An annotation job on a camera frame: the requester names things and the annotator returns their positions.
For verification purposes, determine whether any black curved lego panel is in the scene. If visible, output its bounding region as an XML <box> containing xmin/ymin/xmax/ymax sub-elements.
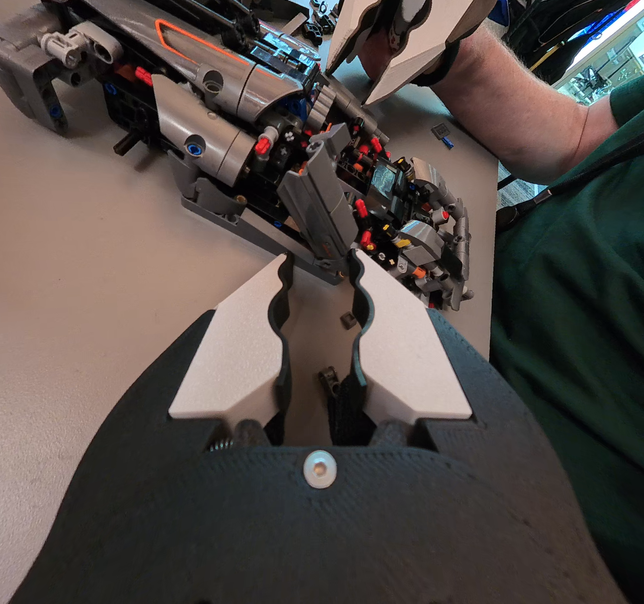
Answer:
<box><xmin>231</xmin><ymin>0</ymin><xmax>311</xmax><ymax>23</ymax></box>

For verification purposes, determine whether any blue garment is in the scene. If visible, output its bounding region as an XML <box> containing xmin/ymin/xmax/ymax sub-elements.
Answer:
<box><xmin>490</xmin><ymin>0</ymin><xmax>514</xmax><ymax>36</ymax></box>

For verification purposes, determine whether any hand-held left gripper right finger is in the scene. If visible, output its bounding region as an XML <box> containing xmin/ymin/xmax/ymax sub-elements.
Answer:
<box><xmin>346</xmin><ymin>248</ymin><xmax>474</xmax><ymax>431</ymax></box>

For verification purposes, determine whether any black lanyard cord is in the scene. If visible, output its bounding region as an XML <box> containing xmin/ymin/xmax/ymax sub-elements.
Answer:
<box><xmin>495</xmin><ymin>146</ymin><xmax>644</xmax><ymax>232</ymax></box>

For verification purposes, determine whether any black garment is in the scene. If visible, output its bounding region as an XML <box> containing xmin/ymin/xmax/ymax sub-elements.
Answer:
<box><xmin>505</xmin><ymin>0</ymin><xmax>644</xmax><ymax>79</ymax></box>

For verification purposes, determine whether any person's right forearm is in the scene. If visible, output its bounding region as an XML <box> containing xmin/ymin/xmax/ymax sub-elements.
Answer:
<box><xmin>433</xmin><ymin>25</ymin><xmax>621</xmax><ymax>185</ymax></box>

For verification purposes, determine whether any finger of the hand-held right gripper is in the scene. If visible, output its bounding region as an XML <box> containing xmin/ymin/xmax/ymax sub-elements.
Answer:
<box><xmin>362</xmin><ymin>0</ymin><xmax>511</xmax><ymax>107</ymax></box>
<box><xmin>326</xmin><ymin>0</ymin><xmax>436</xmax><ymax>75</ymax></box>

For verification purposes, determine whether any cluster of small black lego pieces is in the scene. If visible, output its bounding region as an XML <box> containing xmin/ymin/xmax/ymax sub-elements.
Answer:
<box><xmin>302</xmin><ymin>0</ymin><xmax>341</xmax><ymax>44</ymax></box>

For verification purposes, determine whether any grey black lego car model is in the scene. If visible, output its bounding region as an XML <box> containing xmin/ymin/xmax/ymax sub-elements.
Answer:
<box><xmin>0</xmin><ymin>0</ymin><xmax>477</xmax><ymax>313</ymax></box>

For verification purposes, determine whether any person's green shirt torso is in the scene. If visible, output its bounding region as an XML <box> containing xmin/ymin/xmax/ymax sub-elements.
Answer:
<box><xmin>489</xmin><ymin>74</ymin><xmax>644</xmax><ymax>604</ymax></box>

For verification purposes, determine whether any glass display case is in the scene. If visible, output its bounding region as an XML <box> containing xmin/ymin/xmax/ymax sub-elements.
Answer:
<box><xmin>551</xmin><ymin>0</ymin><xmax>644</xmax><ymax>106</ymax></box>

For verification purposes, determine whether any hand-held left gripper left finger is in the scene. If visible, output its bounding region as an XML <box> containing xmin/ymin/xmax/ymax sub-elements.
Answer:
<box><xmin>168</xmin><ymin>253</ymin><xmax>295</xmax><ymax>434</ymax></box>

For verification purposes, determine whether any person's right hand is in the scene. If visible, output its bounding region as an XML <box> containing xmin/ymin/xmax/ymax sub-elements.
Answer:
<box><xmin>358</xmin><ymin>25</ymin><xmax>400</xmax><ymax>99</ymax></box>

